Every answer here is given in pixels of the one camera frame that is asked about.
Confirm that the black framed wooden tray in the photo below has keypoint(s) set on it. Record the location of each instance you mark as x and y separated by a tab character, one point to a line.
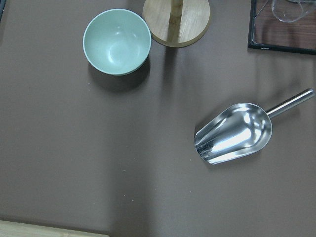
268	33

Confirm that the clear glass on tray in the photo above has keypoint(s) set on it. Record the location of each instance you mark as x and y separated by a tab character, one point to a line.
290	11

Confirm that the steel ice scoop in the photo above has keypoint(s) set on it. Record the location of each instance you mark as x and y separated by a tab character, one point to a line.
241	129

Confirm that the mint green bowl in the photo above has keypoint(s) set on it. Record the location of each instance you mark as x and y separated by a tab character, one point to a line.
117	42

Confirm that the wooden cup rack stand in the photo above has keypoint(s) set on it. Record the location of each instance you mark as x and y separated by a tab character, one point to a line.
177	23

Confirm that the bamboo cutting board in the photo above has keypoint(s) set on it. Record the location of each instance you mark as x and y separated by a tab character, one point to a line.
14	229

